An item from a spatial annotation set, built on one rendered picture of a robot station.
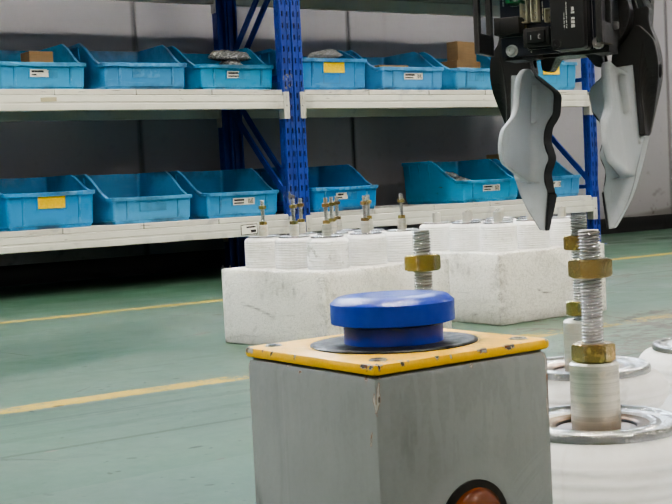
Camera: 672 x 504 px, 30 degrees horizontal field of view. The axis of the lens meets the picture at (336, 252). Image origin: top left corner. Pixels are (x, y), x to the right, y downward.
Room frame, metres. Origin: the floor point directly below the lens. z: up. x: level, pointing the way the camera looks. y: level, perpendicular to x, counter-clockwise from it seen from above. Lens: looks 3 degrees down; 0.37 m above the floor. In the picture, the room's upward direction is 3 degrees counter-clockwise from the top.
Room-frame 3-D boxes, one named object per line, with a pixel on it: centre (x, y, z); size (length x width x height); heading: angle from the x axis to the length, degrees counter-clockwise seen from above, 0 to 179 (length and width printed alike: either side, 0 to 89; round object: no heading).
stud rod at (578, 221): (0.73, -0.14, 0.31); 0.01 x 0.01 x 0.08
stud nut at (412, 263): (0.66, -0.05, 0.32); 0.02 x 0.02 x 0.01; 10
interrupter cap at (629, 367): (0.73, -0.14, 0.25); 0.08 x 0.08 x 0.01
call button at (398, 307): (0.40, -0.02, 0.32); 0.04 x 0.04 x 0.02
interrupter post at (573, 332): (0.73, -0.14, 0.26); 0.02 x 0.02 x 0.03
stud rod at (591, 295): (0.56, -0.11, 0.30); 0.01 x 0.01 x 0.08
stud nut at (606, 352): (0.56, -0.11, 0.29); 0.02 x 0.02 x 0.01; 53
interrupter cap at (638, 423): (0.56, -0.11, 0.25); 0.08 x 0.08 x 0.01
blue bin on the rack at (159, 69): (5.27, 0.85, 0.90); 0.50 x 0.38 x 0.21; 32
